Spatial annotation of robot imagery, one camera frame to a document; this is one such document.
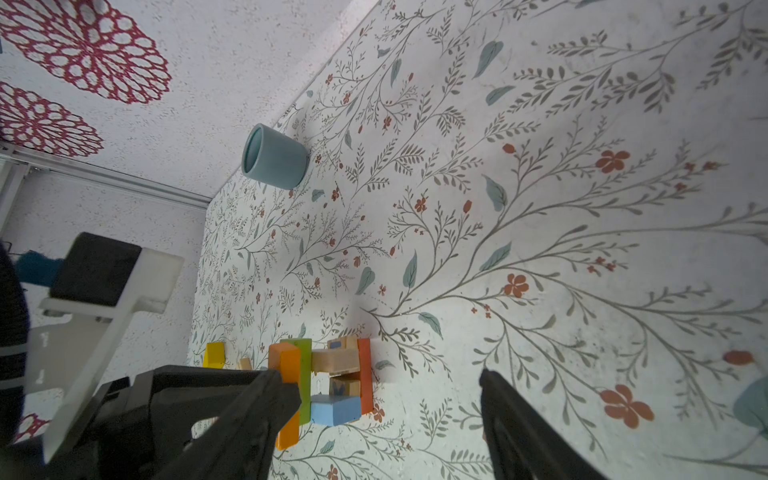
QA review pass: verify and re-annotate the orange rectangular block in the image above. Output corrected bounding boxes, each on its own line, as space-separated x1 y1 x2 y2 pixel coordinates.
268 342 302 451

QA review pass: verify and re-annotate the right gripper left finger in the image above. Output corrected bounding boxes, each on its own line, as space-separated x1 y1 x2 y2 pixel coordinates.
155 370 291 479

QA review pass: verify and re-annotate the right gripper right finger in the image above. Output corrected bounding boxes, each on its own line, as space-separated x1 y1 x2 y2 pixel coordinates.
479 369 605 480

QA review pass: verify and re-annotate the red rectangular block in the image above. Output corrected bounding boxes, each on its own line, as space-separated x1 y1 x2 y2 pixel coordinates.
357 338 374 415

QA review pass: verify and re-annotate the green rectangular block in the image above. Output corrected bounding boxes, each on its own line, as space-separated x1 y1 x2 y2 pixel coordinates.
282 338 312 426

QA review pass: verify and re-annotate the natural wood long block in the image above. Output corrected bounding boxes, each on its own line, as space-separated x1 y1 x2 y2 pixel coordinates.
311 348 360 376

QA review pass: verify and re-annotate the blue rectangular block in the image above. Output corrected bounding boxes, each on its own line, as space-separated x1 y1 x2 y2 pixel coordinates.
310 395 362 427

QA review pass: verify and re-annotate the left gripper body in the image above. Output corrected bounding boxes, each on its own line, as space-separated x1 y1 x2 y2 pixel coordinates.
1 366 267 479

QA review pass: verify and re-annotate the yellow triangular block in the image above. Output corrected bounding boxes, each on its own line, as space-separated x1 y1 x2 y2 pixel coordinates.
202 342 226 369

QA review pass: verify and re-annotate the wood letter F cube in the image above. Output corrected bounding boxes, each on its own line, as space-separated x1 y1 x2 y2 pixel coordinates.
327 335 361 397

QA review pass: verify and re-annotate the teal cup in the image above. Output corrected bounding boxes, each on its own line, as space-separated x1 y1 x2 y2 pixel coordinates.
241 124 309 190

